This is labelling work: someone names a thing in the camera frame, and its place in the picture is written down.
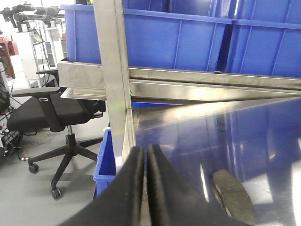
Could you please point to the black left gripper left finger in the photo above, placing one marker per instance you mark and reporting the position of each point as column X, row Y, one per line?
column 120, row 203

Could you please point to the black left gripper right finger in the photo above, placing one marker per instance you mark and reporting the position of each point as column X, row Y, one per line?
column 173, row 202

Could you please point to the dark brake pad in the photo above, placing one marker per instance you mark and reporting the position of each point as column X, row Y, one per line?
column 232, row 197

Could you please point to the blue floor bin left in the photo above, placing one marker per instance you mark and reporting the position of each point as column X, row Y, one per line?
column 105, row 170

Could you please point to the black office chair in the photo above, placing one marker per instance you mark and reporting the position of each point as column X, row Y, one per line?
column 45, row 108

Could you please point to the blue plastic bin left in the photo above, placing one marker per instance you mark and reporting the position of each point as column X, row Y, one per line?
column 154, row 39

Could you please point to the blue plastic bin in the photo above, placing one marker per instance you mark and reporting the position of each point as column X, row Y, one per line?
column 154, row 39
column 266, row 38

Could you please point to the blue plastic bin right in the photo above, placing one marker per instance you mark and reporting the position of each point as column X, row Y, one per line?
column 266, row 38

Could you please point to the background robot arms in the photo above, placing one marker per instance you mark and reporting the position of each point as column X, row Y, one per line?
column 21, row 15

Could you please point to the stainless steel rack frame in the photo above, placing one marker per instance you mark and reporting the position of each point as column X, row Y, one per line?
column 195, row 92

